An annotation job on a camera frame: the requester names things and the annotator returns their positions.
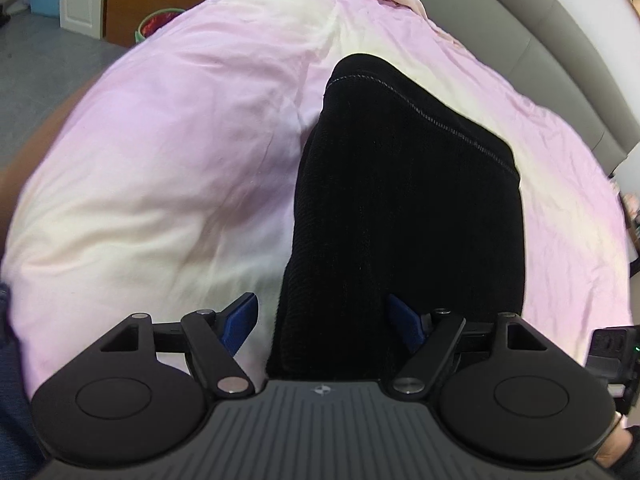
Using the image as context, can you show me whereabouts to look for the black velvet pants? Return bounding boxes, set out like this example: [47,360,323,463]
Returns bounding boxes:
[266,54,525,382]

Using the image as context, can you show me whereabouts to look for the person right hand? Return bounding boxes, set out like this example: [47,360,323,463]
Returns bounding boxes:
[596,416,640,480]

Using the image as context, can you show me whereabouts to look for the blue jeans leg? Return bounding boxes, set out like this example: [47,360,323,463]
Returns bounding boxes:
[0,284,46,479]

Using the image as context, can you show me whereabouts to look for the grey upholstered headboard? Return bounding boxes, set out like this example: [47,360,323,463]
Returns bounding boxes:
[420,0,639,174]

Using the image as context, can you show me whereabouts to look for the pink floral duvet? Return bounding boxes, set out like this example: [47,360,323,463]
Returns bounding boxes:
[1,0,631,393]

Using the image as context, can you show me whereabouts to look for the black action camera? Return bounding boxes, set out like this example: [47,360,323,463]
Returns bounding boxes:
[586,325,639,415]

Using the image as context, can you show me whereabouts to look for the green laundry basket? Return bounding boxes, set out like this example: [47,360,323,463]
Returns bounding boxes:
[134,8,184,44]

